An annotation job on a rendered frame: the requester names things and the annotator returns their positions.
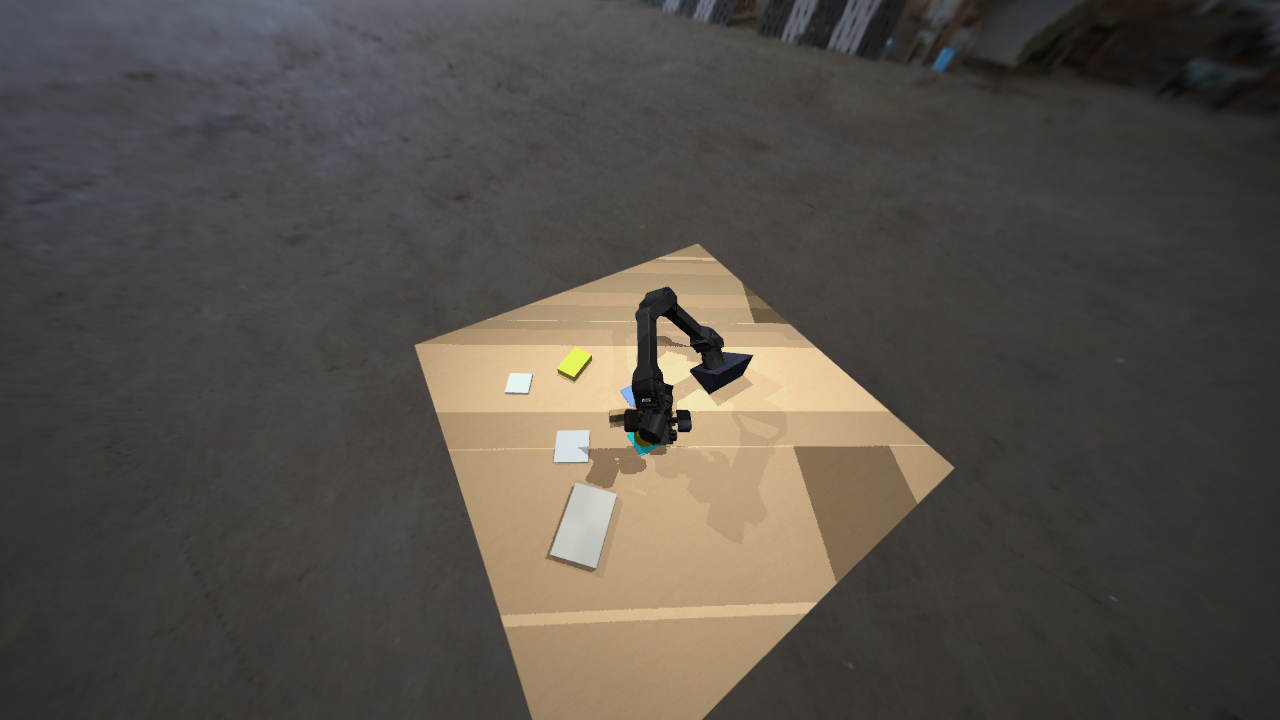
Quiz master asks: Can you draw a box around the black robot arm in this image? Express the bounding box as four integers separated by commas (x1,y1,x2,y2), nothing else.
631,287,728,445

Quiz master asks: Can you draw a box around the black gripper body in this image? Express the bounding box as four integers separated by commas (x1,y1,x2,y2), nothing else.
625,409,692,432

